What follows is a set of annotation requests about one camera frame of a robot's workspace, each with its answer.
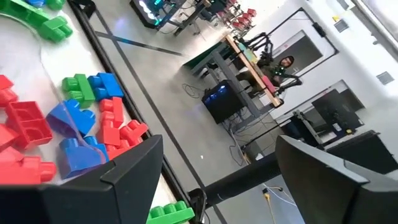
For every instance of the wooden background table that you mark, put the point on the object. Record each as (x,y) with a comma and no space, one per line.
(252,68)

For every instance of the person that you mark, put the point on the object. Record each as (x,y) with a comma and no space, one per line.
(280,70)

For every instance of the green toy building block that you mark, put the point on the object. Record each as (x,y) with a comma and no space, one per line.
(171,214)
(56,3)
(81,90)
(56,29)

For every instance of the black background monitor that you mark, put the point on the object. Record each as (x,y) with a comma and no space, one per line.
(337,113)

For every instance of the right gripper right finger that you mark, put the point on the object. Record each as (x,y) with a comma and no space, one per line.
(335,193)

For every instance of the long green building block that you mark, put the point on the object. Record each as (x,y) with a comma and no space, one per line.
(21,12)

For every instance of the white plastic table cover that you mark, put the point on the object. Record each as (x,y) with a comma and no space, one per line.
(71,59)

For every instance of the black computer tower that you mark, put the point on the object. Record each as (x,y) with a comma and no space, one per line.
(222,102)

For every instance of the lit computer case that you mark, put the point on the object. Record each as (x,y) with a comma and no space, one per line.
(149,12)

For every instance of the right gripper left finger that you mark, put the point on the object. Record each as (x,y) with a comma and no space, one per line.
(93,199)

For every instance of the blue toy building block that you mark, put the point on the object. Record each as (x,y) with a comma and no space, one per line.
(71,119)
(107,85)
(81,158)
(36,2)

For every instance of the clear plastic bin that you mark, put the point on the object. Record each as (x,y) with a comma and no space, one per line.
(28,68)

